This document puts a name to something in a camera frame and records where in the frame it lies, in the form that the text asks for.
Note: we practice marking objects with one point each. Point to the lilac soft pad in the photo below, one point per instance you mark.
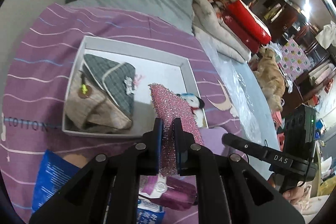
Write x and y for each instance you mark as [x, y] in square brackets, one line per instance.
[212, 139]

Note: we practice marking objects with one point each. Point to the white shallow cardboard box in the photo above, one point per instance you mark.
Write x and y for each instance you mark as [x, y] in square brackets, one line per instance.
[153, 66]

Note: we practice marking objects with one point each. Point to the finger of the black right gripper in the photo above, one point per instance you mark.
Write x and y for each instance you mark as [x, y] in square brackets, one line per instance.
[260, 152]

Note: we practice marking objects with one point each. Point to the white floral quilt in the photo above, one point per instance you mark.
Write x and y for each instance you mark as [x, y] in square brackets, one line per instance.
[225, 41]

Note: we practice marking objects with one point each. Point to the blue printed package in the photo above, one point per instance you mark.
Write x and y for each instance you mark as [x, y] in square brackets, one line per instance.
[53, 174]

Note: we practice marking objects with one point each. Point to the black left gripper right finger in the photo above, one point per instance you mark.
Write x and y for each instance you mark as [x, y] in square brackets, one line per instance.
[229, 189]

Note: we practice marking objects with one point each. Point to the person's right hand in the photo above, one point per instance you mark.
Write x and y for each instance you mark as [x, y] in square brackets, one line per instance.
[293, 195]

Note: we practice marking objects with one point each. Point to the purple striped bed sheet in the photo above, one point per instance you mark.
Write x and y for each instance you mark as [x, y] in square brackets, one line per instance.
[38, 77]

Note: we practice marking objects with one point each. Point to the grey plaid slipper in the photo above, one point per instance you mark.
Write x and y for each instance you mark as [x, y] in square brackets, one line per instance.
[115, 79]

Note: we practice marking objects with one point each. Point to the clear plastic bag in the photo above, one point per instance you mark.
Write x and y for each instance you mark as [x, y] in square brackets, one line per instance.
[246, 95]

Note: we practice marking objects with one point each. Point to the golden plush dog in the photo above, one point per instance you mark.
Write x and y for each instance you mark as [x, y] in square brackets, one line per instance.
[270, 79]

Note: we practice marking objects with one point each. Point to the red pillow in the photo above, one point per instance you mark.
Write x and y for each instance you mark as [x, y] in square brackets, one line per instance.
[246, 26]

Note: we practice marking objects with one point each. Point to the pink glitter sponge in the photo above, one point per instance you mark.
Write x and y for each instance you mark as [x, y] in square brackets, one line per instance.
[168, 106]

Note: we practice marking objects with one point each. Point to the white tissue bundle right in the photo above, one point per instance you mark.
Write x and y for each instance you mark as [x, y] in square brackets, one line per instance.
[327, 37]

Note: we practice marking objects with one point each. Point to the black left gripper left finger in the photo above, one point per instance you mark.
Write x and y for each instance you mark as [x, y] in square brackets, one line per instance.
[106, 189]

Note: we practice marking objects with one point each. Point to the white plush puppy toy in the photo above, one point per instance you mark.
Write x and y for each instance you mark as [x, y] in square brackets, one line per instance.
[197, 105]

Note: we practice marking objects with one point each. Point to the beige plaid cloth bag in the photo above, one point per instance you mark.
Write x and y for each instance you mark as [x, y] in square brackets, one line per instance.
[91, 110]

